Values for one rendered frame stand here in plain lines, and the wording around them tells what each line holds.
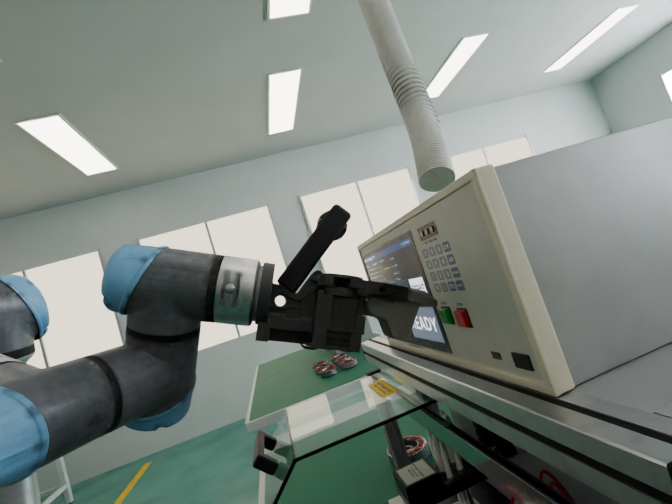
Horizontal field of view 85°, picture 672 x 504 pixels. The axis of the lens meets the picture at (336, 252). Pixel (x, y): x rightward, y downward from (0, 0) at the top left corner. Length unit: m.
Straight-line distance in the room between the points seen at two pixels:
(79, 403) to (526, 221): 0.41
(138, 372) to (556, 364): 0.38
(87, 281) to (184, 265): 5.19
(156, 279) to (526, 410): 0.36
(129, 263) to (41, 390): 0.13
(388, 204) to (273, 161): 1.79
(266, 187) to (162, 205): 1.39
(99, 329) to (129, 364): 5.10
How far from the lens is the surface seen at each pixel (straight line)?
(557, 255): 0.38
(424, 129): 1.86
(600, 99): 8.40
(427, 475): 0.72
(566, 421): 0.34
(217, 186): 5.42
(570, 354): 0.39
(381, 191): 5.62
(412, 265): 0.52
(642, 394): 0.37
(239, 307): 0.40
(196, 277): 0.40
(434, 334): 0.54
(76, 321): 5.62
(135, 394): 0.42
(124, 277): 0.42
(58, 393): 0.39
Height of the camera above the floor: 1.26
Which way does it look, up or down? 5 degrees up
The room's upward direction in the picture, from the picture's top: 18 degrees counter-clockwise
